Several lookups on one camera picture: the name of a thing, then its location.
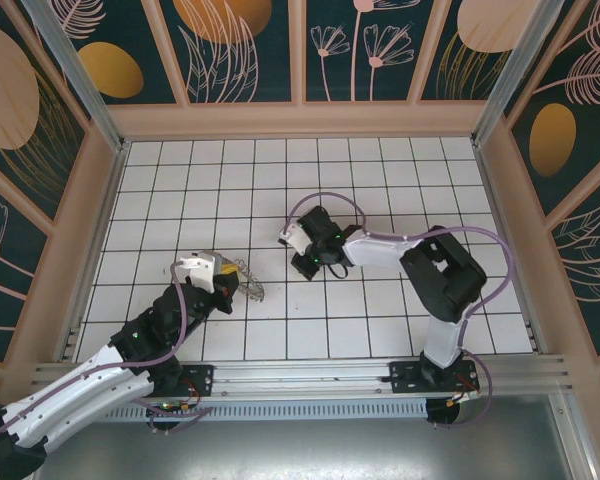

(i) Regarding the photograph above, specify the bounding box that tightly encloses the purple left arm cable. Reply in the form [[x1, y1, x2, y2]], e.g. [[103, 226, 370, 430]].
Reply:
[[0, 259, 216, 451]]

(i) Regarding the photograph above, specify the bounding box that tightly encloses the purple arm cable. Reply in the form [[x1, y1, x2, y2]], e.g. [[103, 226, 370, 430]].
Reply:
[[0, 259, 216, 451], [282, 191, 512, 430]]

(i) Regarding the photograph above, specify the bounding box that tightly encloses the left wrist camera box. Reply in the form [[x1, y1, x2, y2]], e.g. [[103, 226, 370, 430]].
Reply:
[[177, 251, 224, 294]]

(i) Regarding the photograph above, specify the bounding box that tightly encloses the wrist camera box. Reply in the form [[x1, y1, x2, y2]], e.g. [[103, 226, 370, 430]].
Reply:
[[177, 251, 224, 294], [278, 223, 312, 251]]

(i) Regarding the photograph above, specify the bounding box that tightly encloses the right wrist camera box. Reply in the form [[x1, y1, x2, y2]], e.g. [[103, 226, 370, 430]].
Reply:
[[278, 223, 312, 251]]

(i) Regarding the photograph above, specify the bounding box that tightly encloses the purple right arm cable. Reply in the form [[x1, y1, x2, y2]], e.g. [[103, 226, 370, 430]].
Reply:
[[282, 191, 512, 430]]

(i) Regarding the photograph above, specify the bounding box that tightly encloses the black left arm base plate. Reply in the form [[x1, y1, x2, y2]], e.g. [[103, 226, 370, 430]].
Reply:
[[123, 363, 216, 399]]

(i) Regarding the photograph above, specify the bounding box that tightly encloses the aluminium table rail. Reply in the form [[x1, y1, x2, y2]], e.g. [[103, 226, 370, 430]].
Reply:
[[27, 353, 576, 401]]

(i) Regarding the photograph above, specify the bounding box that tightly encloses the slotted grey cable duct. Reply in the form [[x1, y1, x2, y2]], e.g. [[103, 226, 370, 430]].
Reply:
[[104, 397, 429, 422]]

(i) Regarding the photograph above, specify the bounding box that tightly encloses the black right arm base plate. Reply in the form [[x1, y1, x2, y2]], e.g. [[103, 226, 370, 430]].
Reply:
[[388, 360, 481, 396]]

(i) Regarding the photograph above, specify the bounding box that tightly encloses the aluminium corner post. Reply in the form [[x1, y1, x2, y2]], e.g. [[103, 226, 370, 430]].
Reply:
[[22, 0, 131, 154], [469, 0, 576, 147]]

